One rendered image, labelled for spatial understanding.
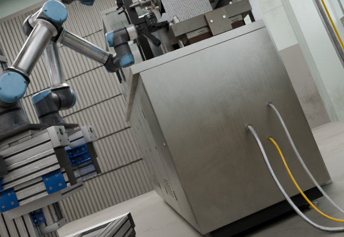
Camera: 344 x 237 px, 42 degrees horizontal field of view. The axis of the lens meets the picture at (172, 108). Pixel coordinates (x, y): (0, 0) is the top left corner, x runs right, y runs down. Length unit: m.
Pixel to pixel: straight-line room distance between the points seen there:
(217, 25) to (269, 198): 0.82
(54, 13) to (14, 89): 0.41
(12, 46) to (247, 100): 4.90
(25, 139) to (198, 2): 1.10
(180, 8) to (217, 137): 0.73
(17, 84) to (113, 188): 4.26
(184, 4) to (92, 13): 3.99
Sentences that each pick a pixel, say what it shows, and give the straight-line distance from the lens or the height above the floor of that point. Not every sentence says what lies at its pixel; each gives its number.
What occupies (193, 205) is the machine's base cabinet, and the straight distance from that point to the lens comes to 1.99.
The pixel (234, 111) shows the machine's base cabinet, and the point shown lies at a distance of 2.03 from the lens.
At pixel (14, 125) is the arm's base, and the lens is 2.06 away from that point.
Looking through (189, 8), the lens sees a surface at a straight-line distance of 2.37.
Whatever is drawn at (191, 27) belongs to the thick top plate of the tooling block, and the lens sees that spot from 2.13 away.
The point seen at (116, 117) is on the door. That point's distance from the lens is 6.03.
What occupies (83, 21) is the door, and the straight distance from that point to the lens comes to 6.30.
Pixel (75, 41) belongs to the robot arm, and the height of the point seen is 1.16.
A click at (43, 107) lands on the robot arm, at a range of 2.56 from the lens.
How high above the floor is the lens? 0.53
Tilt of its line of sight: 4 degrees up
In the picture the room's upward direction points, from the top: 21 degrees counter-clockwise
